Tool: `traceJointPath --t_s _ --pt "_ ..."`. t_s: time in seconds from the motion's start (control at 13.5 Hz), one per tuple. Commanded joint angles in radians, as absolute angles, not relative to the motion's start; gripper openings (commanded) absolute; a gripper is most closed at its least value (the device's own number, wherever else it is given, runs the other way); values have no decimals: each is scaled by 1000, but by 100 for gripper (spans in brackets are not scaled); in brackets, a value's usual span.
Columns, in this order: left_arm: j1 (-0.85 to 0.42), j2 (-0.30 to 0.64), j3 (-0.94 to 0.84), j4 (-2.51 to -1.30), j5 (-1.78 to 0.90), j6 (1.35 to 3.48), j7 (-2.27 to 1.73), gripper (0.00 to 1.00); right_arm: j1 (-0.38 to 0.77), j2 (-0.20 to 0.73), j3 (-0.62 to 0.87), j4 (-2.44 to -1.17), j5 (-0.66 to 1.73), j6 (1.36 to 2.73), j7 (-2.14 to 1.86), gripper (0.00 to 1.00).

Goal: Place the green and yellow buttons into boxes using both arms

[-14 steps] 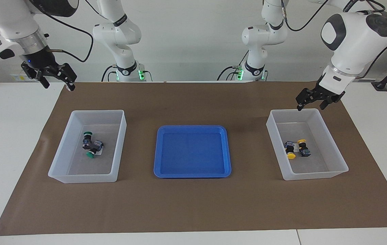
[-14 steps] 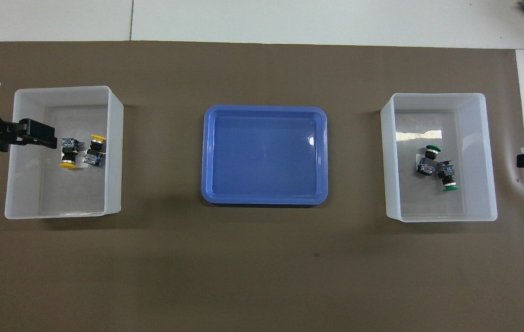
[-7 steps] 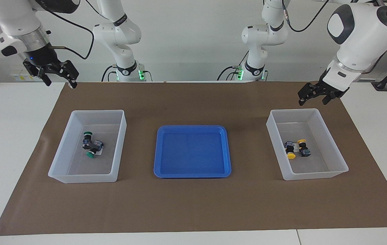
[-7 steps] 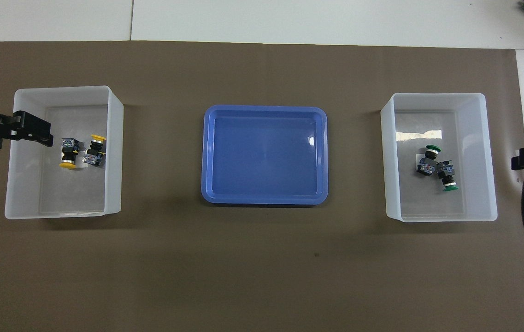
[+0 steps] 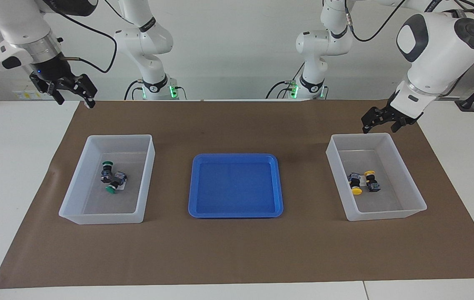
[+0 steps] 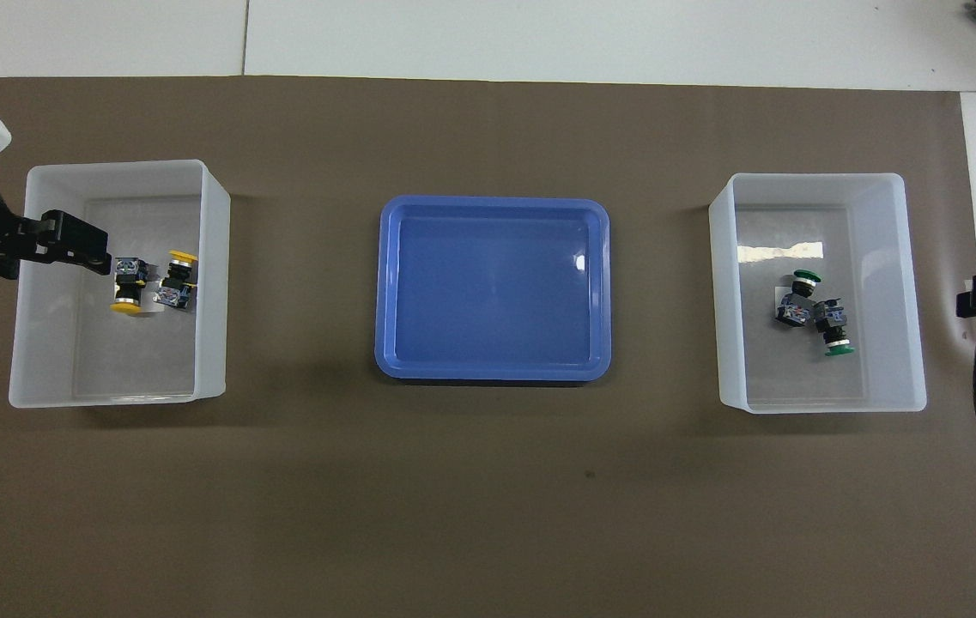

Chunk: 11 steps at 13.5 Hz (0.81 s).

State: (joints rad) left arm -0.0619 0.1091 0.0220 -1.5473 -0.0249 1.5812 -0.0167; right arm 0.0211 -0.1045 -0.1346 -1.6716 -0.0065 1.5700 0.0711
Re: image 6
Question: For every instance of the blue plastic tray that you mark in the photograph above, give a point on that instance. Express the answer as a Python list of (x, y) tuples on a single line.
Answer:
[(492, 292)]

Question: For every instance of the yellow push button switch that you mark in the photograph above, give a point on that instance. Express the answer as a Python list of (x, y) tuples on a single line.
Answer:
[(178, 283), (128, 287)]

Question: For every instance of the green push button switch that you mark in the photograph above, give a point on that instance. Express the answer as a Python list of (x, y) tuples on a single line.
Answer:
[(797, 307), (833, 330)]

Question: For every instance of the brown table mat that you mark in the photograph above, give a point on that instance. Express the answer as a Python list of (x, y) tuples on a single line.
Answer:
[(488, 515)]

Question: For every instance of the translucent white plastic box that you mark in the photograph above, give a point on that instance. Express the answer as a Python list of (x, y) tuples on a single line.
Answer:
[(891, 300), (45, 343)]

